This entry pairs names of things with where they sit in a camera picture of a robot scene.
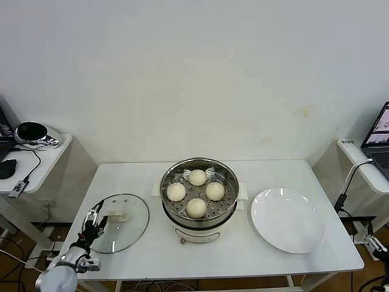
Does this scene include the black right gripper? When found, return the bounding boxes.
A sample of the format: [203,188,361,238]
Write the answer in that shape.
[361,224,389,264]

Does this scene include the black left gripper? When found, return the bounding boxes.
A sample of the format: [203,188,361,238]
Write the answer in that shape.
[78,199,109,246]

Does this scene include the round glass lid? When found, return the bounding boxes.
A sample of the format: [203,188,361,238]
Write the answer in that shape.
[81,193,150,254]

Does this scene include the white steamed baozi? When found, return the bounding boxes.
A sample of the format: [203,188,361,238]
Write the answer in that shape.
[185,197,208,219]
[166,182,187,203]
[188,169,208,187]
[205,181,226,202]

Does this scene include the stainless steel steamer basket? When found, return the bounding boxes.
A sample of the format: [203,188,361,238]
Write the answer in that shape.
[151,156,249,228]

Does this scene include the white side desk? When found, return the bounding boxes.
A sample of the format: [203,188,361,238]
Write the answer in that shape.
[0,133,98,254]
[312,136,389,261]

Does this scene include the white round plate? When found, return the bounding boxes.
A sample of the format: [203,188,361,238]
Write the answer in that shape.
[250,187,326,253]

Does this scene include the grey laptop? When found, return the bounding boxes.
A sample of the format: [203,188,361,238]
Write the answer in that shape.
[360,101,389,181]

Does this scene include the cream electric cooker base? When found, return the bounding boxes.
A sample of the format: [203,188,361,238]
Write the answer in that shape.
[162,200,238,246]

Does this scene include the black computer mouse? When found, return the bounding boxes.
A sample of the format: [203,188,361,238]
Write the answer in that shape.
[0,158,18,180]

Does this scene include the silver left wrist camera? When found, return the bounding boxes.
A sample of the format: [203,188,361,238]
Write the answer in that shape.
[75,257,102,273]

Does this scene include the laptop charger cable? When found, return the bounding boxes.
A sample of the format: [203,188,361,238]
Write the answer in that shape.
[333,158,375,215]

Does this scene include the white floor cable tangle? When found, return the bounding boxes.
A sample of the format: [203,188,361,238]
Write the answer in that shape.
[121,279,191,292]

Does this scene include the black hub cable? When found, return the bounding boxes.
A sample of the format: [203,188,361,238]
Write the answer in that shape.
[12,145,41,183]

